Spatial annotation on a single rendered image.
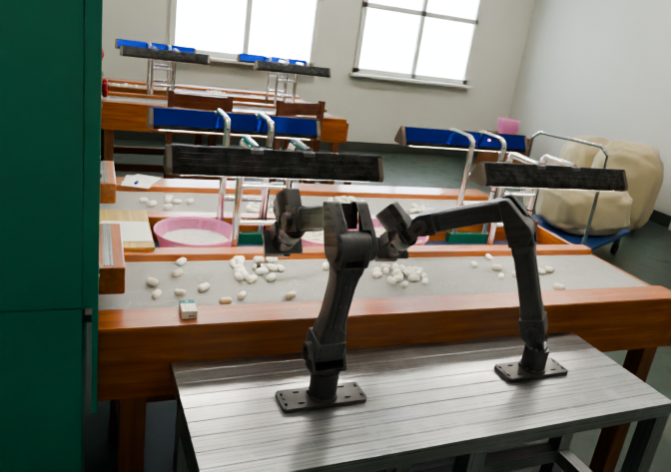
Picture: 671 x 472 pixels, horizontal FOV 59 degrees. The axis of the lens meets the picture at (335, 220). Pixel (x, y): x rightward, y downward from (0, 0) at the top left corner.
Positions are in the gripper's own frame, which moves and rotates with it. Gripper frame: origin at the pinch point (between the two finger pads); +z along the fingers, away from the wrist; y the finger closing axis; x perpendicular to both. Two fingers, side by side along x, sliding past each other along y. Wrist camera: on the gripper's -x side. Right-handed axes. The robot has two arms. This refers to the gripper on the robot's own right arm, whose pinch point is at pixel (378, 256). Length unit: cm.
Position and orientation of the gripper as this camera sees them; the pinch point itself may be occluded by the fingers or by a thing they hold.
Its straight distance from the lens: 180.8
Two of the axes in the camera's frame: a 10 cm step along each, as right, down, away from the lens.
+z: -3.5, 3.5, 8.7
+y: -9.3, -0.1, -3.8
